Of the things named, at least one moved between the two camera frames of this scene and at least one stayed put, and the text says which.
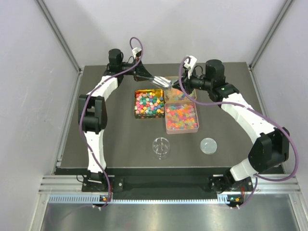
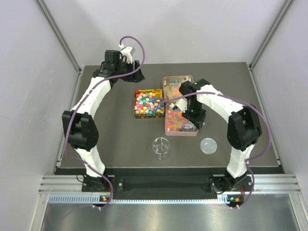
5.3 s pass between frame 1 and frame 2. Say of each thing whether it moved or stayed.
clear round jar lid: stayed
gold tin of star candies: stayed
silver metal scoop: moved
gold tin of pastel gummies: stayed
